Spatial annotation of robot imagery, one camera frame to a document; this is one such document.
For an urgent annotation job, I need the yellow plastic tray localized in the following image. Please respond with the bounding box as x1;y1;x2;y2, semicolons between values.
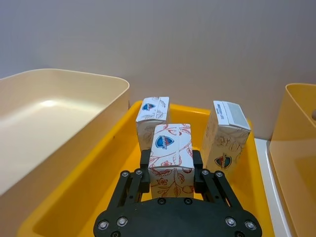
16;100;277;237

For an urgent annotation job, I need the white box red floral print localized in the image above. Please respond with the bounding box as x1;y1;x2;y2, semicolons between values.
147;123;195;199

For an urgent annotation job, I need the cream plastic bin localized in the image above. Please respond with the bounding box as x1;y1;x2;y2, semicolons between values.
0;68;130;197

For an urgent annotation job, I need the mustard yellow plastic bin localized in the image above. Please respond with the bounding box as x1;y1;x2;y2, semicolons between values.
269;83;316;237

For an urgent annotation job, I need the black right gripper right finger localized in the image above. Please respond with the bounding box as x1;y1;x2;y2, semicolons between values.
192;149;244;210

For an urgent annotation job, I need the white box grey floral print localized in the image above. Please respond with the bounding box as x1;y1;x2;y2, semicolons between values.
201;100;251;177
135;96;170;151

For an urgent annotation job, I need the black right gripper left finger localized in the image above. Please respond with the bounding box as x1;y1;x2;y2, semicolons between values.
108;149;151;211

